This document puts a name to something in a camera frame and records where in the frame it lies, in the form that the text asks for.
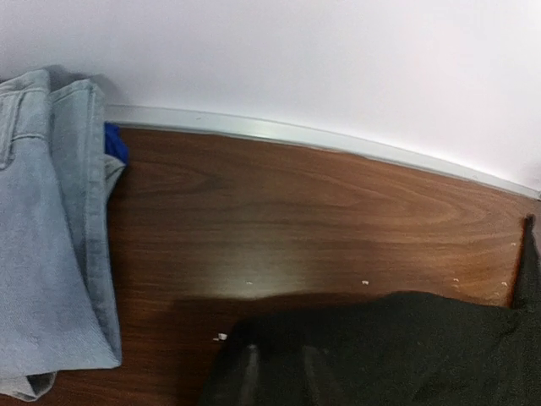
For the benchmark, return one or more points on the folded grey button shirt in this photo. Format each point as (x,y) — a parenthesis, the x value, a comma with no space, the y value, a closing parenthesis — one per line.
(113,171)

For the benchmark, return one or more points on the light blue denim skirt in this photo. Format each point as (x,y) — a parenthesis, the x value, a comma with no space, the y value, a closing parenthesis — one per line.
(58,306)

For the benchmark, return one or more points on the black garment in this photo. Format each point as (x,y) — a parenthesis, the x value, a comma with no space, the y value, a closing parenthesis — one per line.
(407,348)

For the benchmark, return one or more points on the folded blue garment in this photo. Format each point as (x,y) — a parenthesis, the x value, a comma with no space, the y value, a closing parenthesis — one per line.
(114,145)

